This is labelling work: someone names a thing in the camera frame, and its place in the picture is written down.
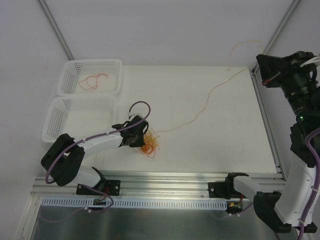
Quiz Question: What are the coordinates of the left aluminium frame post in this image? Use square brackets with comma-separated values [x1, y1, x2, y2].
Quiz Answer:
[37, 0, 75, 61]

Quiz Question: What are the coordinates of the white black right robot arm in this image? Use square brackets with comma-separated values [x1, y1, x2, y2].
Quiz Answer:
[223, 51, 320, 235]

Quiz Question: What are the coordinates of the aluminium rail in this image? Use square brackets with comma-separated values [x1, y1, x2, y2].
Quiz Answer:
[249, 66, 286, 181]
[30, 170, 286, 200]

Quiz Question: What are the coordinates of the long yellow cable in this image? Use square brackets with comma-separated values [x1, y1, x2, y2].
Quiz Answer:
[156, 40, 265, 133]

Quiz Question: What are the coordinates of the near white perforated basket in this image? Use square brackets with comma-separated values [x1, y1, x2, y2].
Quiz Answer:
[41, 94, 118, 143]

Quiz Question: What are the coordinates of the far white perforated basket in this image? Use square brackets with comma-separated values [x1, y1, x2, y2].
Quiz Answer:
[56, 59, 123, 96]

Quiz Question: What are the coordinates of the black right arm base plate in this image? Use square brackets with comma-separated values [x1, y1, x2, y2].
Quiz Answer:
[207, 182, 241, 200]

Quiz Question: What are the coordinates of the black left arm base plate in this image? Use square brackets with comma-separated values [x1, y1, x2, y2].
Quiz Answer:
[76, 179, 121, 196]

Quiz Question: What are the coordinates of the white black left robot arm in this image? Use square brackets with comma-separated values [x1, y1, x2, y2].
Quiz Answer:
[40, 115, 149, 195]

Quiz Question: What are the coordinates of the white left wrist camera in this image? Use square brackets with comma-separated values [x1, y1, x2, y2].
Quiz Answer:
[127, 112, 142, 119]

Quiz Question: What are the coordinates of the right aluminium frame post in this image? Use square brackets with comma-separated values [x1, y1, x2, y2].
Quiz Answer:
[251, 0, 302, 76]

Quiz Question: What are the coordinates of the right side aluminium rail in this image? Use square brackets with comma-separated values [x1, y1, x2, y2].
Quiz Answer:
[249, 66, 286, 181]

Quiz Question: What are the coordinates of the aluminium frame post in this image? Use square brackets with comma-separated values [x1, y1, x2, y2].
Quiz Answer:
[37, 0, 75, 61]
[251, 0, 302, 76]

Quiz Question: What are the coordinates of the aluminium front rail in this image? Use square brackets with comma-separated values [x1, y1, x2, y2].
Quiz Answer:
[30, 170, 286, 200]

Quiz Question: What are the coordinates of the white perforated basket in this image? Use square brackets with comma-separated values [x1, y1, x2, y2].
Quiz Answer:
[41, 94, 118, 143]
[56, 59, 123, 96]

